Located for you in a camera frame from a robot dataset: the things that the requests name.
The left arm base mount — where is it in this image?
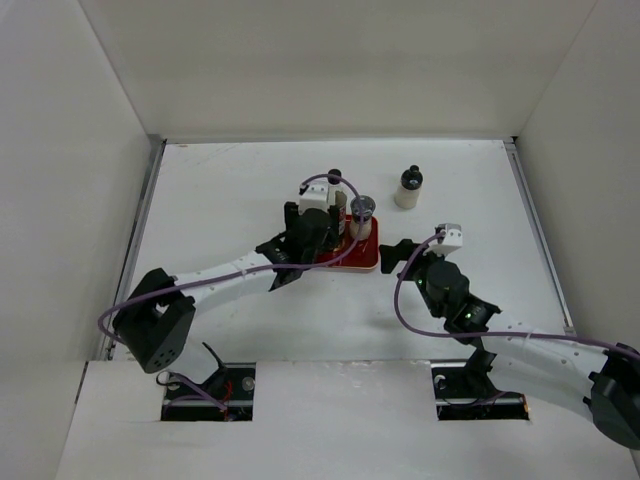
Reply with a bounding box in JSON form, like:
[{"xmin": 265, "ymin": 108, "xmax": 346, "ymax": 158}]
[{"xmin": 155, "ymin": 342, "xmax": 257, "ymax": 423}]

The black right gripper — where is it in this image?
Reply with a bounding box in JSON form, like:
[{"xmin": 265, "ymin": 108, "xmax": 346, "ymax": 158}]
[{"xmin": 379, "ymin": 238, "xmax": 451, "ymax": 318}]

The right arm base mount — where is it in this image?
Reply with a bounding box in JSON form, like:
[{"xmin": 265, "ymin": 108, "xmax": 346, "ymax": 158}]
[{"xmin": 431, "ymin": 351, "xmax": 529, "ymax": 421}]

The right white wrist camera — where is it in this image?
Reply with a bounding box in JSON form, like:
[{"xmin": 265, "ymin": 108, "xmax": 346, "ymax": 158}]
[{"xmin": 431, "ymin": 223, "xmax": 463, "ymax": 256}]

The clear top salt grinder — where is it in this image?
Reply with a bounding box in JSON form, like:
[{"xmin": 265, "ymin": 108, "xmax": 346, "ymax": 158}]
[{"xmin": 349, "ymin": 195, "xmax": 376, "ymax": 242}]

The aluminium frame rail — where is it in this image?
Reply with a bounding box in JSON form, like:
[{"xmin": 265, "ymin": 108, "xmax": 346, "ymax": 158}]
[
  {"xmin": 503, "ymin": 138, "xmax": 575, "ymax": 334},
  {"xmin": 98, "ymin": 135, "xmax": 167, "ymax": 361}
]

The black top sugar shaker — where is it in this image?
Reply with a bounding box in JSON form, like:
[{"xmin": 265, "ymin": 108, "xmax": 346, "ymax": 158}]
[{"xmin": 394, "ymin": 165, "xmax": 424, "ymax": 210}]

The soy sauce bottle black cap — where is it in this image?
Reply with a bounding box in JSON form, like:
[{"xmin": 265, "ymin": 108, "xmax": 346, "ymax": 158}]
[{"xmin": 328, "ymin": 169, "xmax": 347, "ymax": 213}]

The left aluminium frame rail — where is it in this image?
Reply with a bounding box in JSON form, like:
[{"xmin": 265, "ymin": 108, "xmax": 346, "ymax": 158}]
[{"xmin": 98, "ymin": 135, "xmax": 167, "ymax": 361}]

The red rectangular tray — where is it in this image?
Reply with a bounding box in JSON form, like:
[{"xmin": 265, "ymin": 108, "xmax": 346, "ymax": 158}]
[{"xmin": 315, "ymin": 214, "xmax": 380, "ymax": 272}]

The right aluminium frame rail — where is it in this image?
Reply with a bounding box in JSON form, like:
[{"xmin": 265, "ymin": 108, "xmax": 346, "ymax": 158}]
[{"xmin": 503, "ymin": 138, "xmax": 575, "ymax": 334}]

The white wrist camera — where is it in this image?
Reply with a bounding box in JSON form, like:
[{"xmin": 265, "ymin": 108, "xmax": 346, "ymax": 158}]
[
  {"xmin": 298, "ymin": 179, "xmax": 330, "ymax": 215},
  {"xmin": 431, "ymin": 223, "xmax": 463, "ymax": 256}
]

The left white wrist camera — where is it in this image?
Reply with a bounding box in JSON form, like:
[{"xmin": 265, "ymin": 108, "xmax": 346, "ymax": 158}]
[{"xmin": 298, "ymin": 179, "xmax": 330, "ymax": 215}]

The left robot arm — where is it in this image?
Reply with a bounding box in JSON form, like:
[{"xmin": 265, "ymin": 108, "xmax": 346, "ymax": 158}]
[{"xmin": 113, "ymin": 202, "xmax": 340, "ymax": 399}]

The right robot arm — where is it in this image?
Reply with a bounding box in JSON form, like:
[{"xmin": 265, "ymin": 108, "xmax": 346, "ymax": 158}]
[{"xmin": 379, "ymin": 235, "xmax": 639, "ymax": 450}]

